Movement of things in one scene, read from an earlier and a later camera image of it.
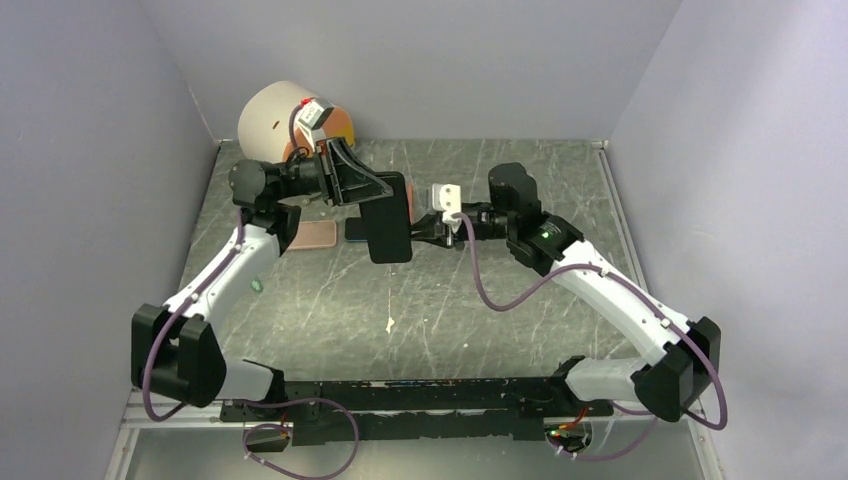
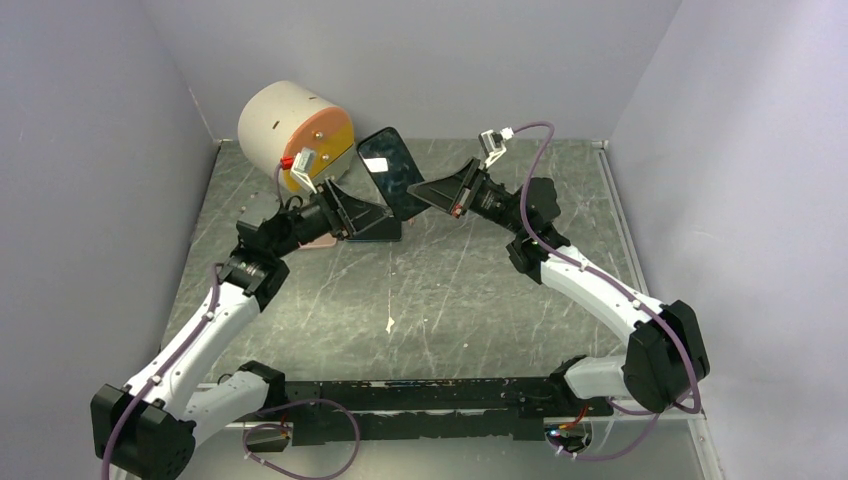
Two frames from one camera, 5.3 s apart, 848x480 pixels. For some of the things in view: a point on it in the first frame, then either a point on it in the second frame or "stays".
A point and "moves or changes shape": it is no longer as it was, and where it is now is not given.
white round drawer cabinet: [265, 117] stays
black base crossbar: [364, 412] stays
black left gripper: [346, 180] to [338, 205]
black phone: [387, 222] moves or changes shape
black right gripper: [431, 228] to [453, 193]
